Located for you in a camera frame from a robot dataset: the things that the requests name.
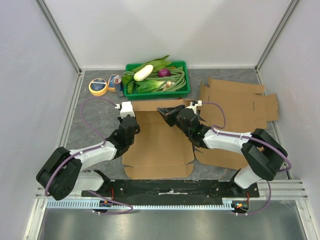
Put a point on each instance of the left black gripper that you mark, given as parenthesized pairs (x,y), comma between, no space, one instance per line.
(120,119)

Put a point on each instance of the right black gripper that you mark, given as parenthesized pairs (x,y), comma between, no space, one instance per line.
(173,115)

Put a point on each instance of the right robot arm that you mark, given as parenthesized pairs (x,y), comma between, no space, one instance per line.
(263,154)

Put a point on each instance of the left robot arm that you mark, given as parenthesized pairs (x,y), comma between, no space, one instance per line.
(61,171)

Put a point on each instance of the spare flat cardboard box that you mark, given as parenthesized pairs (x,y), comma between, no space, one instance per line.
(238,107)

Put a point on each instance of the green long beans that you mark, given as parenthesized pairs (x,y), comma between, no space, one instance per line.
(148,80)

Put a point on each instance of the green plastic tray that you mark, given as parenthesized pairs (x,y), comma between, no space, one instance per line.
(185,66)

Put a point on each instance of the bok choy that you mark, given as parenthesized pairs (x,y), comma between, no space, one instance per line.
(151,86)

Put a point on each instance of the purple onion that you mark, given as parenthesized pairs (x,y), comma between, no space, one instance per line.
(164,73)

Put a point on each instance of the white eggplant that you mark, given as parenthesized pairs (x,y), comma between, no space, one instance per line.
(143,73)

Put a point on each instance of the leafy green vegetable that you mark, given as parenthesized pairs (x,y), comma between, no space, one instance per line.
(158,64)

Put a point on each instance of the yellow tape roll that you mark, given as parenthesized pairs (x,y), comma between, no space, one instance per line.
(98,87)

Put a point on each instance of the red and blue drink can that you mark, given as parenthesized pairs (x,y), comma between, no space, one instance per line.
(118,85)

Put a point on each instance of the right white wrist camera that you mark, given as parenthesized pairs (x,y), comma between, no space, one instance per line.
(194,104)

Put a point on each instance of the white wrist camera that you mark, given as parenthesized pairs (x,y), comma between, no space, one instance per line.
(194,104)
(125,109)

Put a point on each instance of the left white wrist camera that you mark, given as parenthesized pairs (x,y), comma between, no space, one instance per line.
(125,109)

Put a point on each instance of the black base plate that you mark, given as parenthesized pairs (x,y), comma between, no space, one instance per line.
(125,188)

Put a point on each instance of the slotted cable duct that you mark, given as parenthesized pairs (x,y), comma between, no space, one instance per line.
(99,204)

